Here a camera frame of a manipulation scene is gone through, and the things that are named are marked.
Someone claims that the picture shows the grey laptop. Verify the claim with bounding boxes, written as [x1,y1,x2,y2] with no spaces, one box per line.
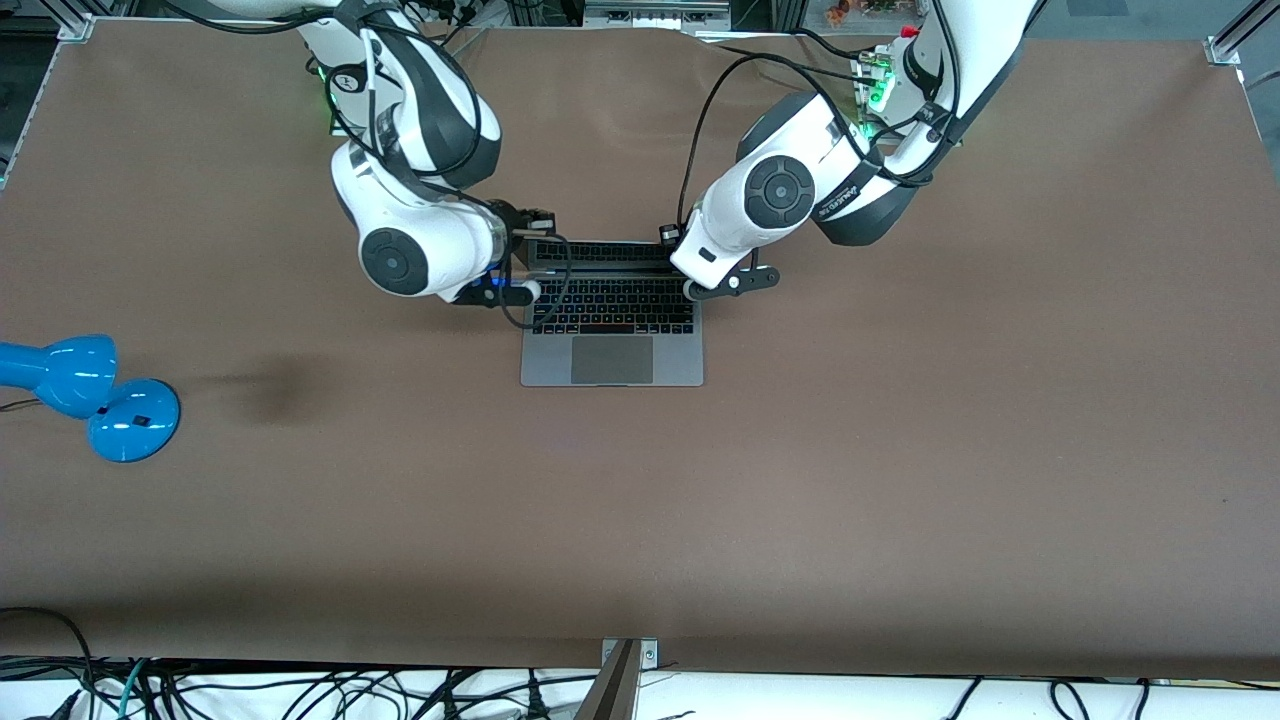
[520,238,707,388]

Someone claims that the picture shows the grey electronics box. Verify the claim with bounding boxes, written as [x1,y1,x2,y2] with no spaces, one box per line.
[583,0,733,32]

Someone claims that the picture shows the brown table cover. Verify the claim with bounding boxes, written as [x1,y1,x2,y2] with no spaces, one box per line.
[0,20,1280,683]

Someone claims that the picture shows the orange background items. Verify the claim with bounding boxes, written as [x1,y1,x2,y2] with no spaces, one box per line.
[824,0,903,28]

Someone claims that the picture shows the blue desk lamp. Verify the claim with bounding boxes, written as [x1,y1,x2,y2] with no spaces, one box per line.
[0,334,182,464]

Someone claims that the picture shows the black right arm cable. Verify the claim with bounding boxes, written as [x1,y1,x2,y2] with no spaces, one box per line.
[163,0,574,332]

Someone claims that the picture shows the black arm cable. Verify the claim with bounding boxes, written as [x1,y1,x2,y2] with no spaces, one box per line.
[677,0,967,237]
[163,0,574,332]

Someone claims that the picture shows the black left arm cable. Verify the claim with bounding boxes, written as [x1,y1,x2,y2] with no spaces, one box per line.
[677,0,967,237]

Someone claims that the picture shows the long black table cable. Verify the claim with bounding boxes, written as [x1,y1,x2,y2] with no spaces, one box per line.
[712,42,863,83]

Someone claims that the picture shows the short black table cable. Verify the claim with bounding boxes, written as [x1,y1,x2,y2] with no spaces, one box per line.
[795,28,867,64]

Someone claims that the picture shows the small metal bracket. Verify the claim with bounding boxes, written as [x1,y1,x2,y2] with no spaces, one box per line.
[600,637,661,670]

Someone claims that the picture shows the dark camera mount post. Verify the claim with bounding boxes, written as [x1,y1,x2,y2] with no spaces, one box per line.
[573,640,643,720]

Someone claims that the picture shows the aluminium frame corner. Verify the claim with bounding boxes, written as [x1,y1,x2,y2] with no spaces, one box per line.
[40,0,97,44]
[1204,0,1280,68]

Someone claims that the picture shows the teal cable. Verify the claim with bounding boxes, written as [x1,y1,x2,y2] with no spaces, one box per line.
[116,657,153,720]

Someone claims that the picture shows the black looping floor cable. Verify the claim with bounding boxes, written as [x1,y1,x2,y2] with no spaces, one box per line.
[0,604,98,720]

